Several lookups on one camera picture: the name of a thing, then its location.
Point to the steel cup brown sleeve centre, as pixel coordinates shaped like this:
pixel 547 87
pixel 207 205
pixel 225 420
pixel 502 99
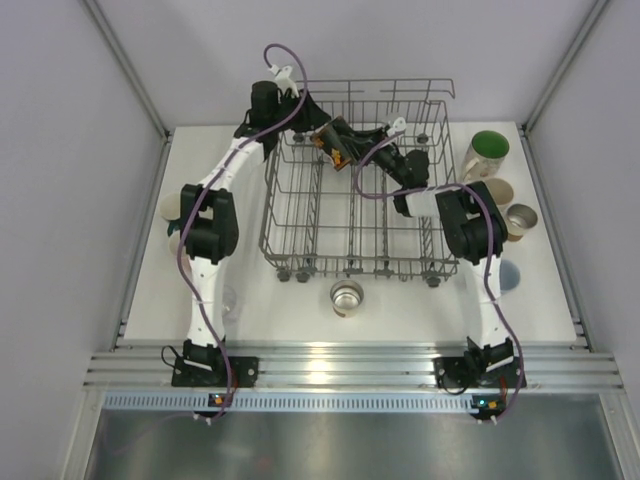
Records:
pixel 347 296

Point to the grey wire dish rack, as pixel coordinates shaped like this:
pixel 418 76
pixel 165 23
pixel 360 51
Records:
pixel 322 222

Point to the light blue mug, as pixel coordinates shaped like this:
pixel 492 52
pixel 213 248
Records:
pixel 509 276

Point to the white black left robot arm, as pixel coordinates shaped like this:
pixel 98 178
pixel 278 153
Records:
pixel 472 225

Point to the beige plain cup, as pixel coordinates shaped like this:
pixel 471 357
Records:
pixel 501 191

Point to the cream mug with handle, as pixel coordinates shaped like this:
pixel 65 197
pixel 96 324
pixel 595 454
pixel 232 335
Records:
pixel 174 245

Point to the perforated blue-grey cable tray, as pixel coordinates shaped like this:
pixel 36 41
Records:
pixel 292 402

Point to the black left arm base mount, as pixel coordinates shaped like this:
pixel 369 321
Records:
pixel 454 375

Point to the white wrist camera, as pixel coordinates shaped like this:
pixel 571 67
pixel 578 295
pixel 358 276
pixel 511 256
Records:
pixel 282 77
pixel 395 125

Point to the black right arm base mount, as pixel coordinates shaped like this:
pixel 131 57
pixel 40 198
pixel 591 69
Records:
pixel 206 367

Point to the white cup teal base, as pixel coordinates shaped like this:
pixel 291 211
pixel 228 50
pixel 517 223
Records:
pixel 170 211

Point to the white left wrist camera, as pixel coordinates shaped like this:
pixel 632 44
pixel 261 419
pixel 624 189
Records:
pixel 395 125

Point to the black skull mug red inside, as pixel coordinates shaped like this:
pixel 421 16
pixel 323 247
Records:
pixel 326 140

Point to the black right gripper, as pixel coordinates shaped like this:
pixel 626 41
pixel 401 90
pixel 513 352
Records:
pixel 305 114

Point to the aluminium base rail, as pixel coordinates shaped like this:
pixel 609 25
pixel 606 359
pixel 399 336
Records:
pixel 352 367

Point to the cream mug green inside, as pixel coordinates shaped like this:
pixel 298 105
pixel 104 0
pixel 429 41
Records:
pixel 484 156

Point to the clear glass tumbler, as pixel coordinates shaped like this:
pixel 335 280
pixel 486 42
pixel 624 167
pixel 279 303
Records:
pixel 230 305

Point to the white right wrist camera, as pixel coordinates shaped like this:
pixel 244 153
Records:
pixel 282 77

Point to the aluminium corner frame post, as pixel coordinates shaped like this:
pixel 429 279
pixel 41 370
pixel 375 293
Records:
pixel 103 26

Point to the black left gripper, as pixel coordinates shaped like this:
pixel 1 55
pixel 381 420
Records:
pixel 364 140

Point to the pink mug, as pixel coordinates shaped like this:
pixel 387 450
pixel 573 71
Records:
pixel 185 264

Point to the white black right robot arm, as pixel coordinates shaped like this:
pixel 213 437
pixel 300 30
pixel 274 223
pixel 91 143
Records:
pixel 209 224

